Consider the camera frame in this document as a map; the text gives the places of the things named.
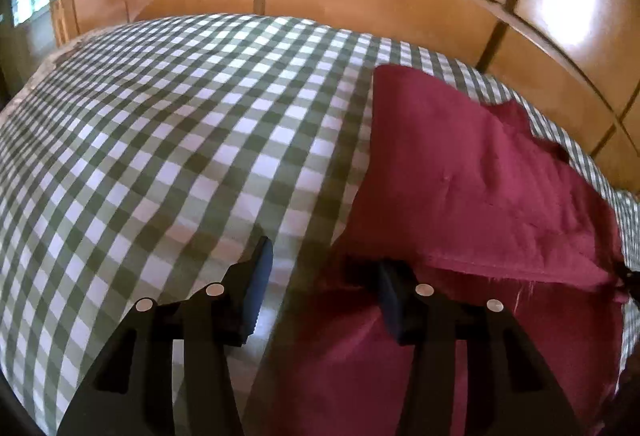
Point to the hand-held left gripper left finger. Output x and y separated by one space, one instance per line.
257 288

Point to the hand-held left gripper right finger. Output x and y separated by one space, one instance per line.
392 308

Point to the dark red cloth garment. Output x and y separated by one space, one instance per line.
450 165

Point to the green white checked bed sheet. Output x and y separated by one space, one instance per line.
150 140

